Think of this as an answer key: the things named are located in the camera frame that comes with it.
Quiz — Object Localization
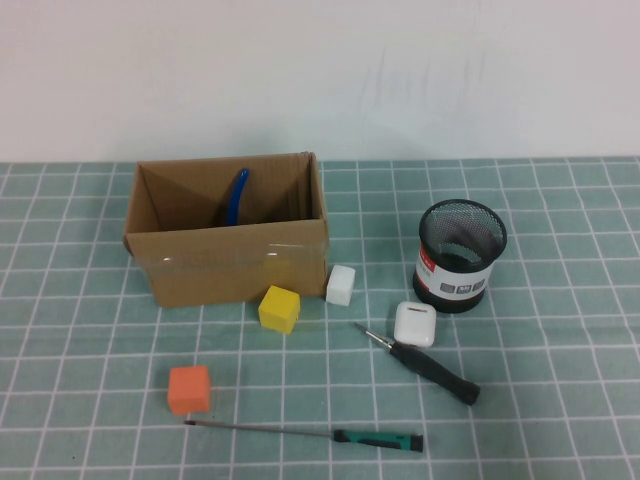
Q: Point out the blue-handled pliers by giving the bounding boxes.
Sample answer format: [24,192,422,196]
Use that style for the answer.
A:
[225,167,251,227]

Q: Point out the black-handled screwdriver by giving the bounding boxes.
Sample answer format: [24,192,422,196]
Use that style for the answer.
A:
[353,321,482,407]

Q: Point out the white cube block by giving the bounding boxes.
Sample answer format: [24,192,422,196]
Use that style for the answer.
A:
[325,264,357,306]

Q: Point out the yellow cube block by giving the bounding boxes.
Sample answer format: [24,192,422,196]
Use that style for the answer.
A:
[257,284,302,335]

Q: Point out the brown cardboard box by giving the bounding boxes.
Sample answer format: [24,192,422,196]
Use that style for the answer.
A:
[122,151,332,309]

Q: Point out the white earbuds case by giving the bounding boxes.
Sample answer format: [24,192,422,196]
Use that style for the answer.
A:
[392,300,437,349]

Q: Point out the black mesh pen holder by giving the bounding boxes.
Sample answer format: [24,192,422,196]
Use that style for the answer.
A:
[411,198,508,315]

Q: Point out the orange cube block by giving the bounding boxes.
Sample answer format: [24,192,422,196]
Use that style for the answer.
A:
[166,364,212,415]

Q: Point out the green and black long screwdriver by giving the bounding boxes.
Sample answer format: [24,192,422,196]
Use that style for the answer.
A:
[182,419,425,454]

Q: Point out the green checked tablecloth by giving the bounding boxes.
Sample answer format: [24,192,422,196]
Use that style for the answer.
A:
[0,157,640,480]

